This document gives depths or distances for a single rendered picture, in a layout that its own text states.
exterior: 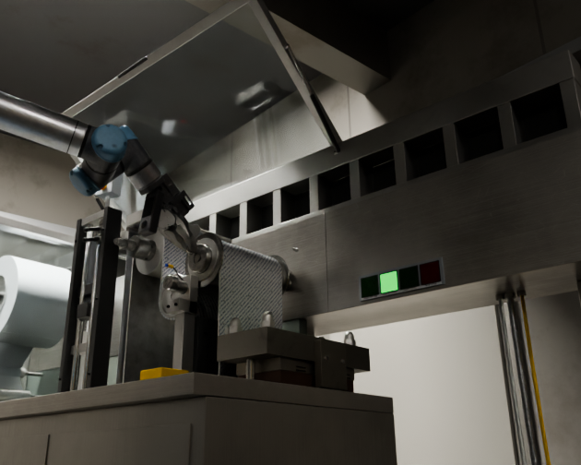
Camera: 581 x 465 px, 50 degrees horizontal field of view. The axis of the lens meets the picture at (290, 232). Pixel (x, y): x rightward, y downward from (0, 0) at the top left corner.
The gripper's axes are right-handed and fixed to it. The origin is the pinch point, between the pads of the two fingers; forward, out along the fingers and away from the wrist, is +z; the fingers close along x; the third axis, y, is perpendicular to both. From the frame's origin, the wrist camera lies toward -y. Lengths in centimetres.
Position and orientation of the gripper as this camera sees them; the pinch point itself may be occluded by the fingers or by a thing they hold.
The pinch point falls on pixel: (190, 250)
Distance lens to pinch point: 163.4
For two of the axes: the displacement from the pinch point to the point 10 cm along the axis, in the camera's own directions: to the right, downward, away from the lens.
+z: 5.1, 8.0, 3.2
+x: -7.6, 2.4, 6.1
